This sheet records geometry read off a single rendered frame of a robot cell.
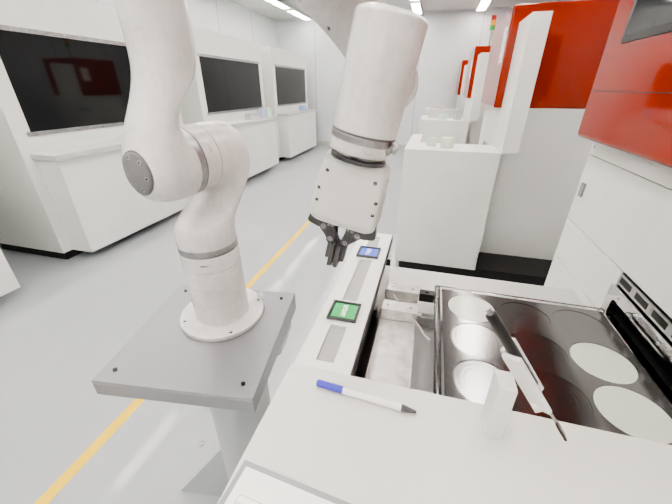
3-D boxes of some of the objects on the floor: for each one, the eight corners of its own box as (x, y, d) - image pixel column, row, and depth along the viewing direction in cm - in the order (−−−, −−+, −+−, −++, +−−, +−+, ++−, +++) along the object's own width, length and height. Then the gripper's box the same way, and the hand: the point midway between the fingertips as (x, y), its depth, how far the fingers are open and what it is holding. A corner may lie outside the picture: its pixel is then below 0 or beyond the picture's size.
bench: (214, 201, 430) (182, 17, 339) (89, 265, 275) (-31, -41, 184) (147, 195, 455) (101, 22, 365) (-1, 250, 301) (-147, -25, 210)
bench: (318, 148, 808) (316, 54, 717) (290, 162, 653) (283, 45, 562) (278, 146, 833) (271, 55, 743) (242, 159, 679) (228, 47, 588)
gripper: (298, 138, 41) (281, 258, 50) (413, 169, 39) (373, 289, 48) (317, 131, 48) (299, 239, 57) (416, 158, 45) (381, 265, 55)
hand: (336, 252), depth 51 cm, fingers closed
